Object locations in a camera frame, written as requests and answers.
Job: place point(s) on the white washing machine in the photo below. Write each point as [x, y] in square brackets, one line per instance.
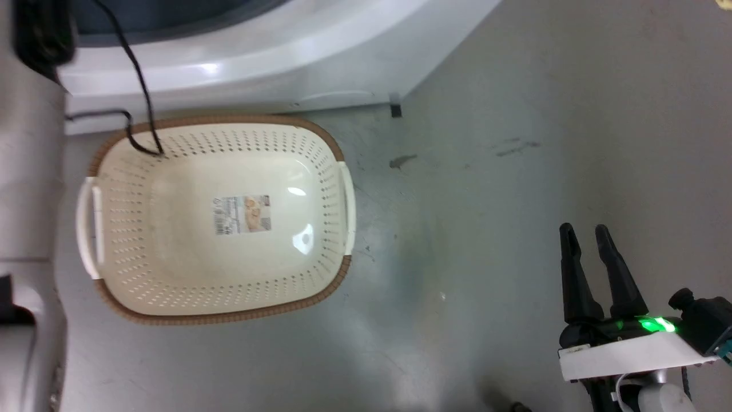
[320, 51]

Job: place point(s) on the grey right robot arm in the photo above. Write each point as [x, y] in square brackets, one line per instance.
[657, 397]

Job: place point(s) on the black washing machine foot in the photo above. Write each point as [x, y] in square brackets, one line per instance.
[396, 110]

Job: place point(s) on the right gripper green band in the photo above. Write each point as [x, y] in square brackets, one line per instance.
[623, 352]

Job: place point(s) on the cream perforated laundry basket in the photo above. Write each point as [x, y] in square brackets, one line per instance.
[189, 269]

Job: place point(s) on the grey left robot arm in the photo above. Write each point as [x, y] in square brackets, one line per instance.
[26, 189]

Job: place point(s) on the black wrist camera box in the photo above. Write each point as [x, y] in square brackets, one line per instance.
[706, 323]

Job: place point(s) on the paper label sticker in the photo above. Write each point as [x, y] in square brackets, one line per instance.
[242, 214]

